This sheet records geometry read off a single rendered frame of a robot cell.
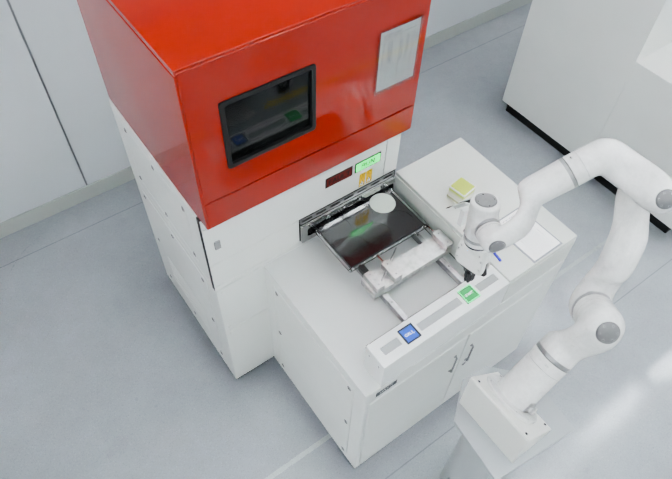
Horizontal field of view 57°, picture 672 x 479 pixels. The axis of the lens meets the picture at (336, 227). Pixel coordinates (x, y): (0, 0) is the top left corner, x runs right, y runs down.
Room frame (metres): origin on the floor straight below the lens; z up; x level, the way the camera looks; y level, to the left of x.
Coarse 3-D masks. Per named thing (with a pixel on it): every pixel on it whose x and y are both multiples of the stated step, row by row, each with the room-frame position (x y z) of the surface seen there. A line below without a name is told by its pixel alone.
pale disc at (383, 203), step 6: (372, 198) 1.59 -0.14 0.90; (378, 198) 1.59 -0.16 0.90; (384, 198) 1.59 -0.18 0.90; (390, 198) 1.59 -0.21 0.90; (372, 204) 1.56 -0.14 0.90; (378, 204) 1.56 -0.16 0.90; (384, 204) 1.56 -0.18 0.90; (390, 204) 1.56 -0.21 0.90; (378, 210) 1.53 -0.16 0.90; (384, 210) 1.53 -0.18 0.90; (390, 210) 1.53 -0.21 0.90
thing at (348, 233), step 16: (384, 192) 1.62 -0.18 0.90; (352, 208) 1.53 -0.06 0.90; (368, 208) 1.54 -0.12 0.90; (400, 208) 1.54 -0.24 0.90; (320, 224) 1.45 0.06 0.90; (336, 224) 1.45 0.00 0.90; (352, 224) 1.45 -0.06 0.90; (368, 224) 1.46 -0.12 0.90; (384, 224) 1.46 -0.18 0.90; (400, 224) 1.46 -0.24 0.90; (416, 224) 1.47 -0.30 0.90; (336, 240) 1.37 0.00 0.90; (352, 240) 1.38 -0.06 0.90; (368, 240) 1.38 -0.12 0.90; (384, 240) 1.38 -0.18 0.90; (352, 256) 1.31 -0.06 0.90; (368, 256) 1.31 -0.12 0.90
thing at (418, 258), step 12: (432, 240) 1.41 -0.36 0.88; (408, 252) 1.35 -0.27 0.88; (420, 252) 1.35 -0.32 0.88; (432, 252) 1.35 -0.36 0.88; (444, 252) 1.36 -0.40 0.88; (396, 264) 1.29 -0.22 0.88; (408, 264) 1.29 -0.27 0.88; (420, 264) 1.30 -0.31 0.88; (408, 276) 1.25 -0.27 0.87; (384, 288) 1.19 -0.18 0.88
